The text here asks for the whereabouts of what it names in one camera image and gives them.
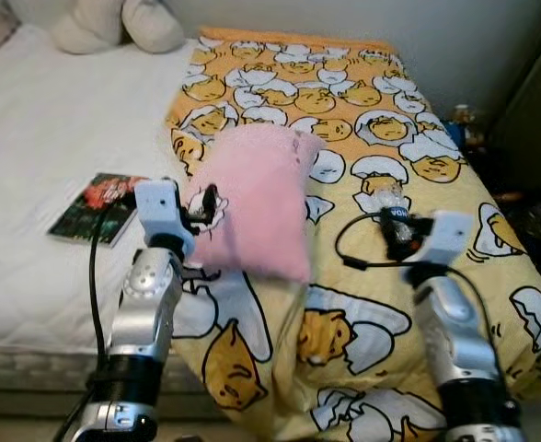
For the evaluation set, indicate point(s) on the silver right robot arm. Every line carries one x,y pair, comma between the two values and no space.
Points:
454,331

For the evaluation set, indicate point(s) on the small blue item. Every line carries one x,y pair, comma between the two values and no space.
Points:
458,118

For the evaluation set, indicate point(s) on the clear plastic water bottle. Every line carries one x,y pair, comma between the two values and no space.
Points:
385,195

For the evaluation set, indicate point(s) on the pink fluffy pillow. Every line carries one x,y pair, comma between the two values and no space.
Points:
261,203

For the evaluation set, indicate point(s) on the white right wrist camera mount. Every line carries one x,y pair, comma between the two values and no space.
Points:
445,238

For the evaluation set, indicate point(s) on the tall wardrobe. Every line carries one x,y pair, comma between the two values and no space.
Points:
537,120

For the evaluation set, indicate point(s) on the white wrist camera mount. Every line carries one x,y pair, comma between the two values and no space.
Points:
158,207
445,238

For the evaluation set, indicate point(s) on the white bed mattress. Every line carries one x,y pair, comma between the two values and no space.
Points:
31,138

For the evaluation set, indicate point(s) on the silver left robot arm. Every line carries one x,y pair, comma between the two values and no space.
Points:
146,304

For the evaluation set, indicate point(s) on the yellow egg-print blanket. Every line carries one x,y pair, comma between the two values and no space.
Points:
344,101

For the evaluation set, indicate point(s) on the dark-covered book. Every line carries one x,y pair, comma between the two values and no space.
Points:
82,216

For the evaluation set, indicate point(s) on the cream plush cushion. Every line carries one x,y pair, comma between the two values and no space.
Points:
151,23
86,28

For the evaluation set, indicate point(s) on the black rubbish bag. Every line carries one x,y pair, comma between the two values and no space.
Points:
537,216

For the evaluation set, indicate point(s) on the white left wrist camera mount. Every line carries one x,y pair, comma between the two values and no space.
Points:
158,207

